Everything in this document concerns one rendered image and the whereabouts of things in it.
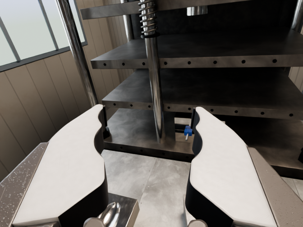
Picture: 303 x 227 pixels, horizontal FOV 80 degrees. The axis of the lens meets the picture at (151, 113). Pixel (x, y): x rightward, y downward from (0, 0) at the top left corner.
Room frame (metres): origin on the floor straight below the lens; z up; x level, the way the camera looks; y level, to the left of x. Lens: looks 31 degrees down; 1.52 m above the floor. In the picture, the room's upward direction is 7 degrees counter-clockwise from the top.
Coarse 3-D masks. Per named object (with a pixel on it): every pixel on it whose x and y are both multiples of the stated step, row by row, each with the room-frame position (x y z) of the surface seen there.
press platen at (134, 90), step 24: (144, 72) 1.50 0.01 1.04; (168, 72) 1.42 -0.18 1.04; (192, 72) 1.35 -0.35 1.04; (216, 72) 1.28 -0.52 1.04; (240, 72) 1.22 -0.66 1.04; (264, 72) 1.16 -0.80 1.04; (120, 96) 1.07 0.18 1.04; (144, 96) 1.02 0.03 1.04; (168, 96) 0.98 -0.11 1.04; (192, 96) 0.94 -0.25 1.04; (216, 96) 0.90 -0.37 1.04; (240, 96) 0.86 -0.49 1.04; (264, 96) 0.83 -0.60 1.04; (288, 96) 0.80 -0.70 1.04
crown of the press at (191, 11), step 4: (188, 8) 1.12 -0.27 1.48; (192, 8) 1.10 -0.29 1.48; (196, 8) 1.09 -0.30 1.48; (200, 8) 1.08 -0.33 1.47; (204, 8) 1.09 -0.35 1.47; (208, 8) 1.11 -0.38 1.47; (188, 12) 1.12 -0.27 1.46; (192, 12) 1.10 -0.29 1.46; (196, 12) 1.09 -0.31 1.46; (200, 12) 1.08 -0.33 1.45; (204, 12) 1.09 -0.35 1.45; (208, 12) 1.12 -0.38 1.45
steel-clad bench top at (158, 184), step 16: (112, 160) 0.76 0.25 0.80; (128, 160) 0.74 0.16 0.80; (144, 160) 0.72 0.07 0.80; (160, 160) 0.71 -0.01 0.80; (112, 176) 0.64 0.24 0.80; (128, 176) 0.63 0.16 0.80; (144, 176) 0.62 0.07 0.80; (160, 176) 0.61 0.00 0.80; (176, 176) 0.59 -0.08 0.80; (112, 192) 0.55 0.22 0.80; (128, 192) 0.54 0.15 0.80; (144, 192) 0.53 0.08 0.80; (160, 192) 0.52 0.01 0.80; (176, 192) 0.51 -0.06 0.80; (144, 208) 0.45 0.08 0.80; (160, 208) 0.44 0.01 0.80; (176, 208) 0.44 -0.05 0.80; (144, 224) 0.39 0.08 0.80; (160, 224) 0.38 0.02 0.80; (176, 224) 0.37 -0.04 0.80
